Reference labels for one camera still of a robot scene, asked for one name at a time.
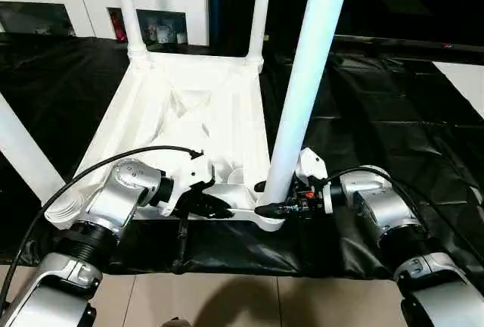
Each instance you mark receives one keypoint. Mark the white plastic table leg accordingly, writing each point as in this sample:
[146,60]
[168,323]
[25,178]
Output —
[130,13]
[260,13]
[310,58]
[22,145]

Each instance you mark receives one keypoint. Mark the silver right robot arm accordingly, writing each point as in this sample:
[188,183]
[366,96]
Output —
[389,209]

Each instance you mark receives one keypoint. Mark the black mat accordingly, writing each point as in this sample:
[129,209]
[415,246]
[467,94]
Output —
[397,134]

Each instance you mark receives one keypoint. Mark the white jar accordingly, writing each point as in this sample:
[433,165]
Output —
[181,37]
[164,32]

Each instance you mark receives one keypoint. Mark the red packet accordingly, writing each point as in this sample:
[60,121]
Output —
[118,28]

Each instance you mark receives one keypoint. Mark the long black bar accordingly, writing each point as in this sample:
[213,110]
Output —
[416,45]

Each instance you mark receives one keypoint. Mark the white flat board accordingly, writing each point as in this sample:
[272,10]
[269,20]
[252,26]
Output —
[465,81]

